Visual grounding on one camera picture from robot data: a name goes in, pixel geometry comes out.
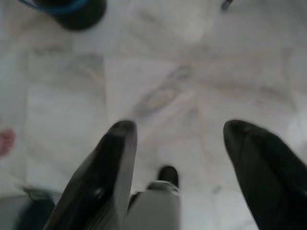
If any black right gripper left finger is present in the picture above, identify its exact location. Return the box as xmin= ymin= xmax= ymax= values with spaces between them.
xmin=42 ymin=120 xmax=138 ymax=230

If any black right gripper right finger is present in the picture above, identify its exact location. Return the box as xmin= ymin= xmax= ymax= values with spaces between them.
xmin=223 ymin=119 xmax=307 ymax=230

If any pink crumpled trash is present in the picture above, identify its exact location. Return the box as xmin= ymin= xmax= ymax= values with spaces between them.
xmin=0 ymin=128 xmax=16 ymax=156

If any dark bin with blue liner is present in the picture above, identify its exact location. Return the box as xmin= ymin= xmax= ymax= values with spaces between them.
xmin=18 ymin=0 xmax=107 ymax=31

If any robot silver leg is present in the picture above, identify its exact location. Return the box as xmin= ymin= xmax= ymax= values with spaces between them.
xmin=126 ymin=180 xmax=182 ymax=230

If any robot black foot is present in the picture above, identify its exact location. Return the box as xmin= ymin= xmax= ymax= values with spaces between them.
xmin=157 ymin=165 xmax=180 ymax=187

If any robot dark foot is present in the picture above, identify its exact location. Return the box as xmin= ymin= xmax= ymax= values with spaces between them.
xmin=14 ymin=188 xmax=57 ymax=230

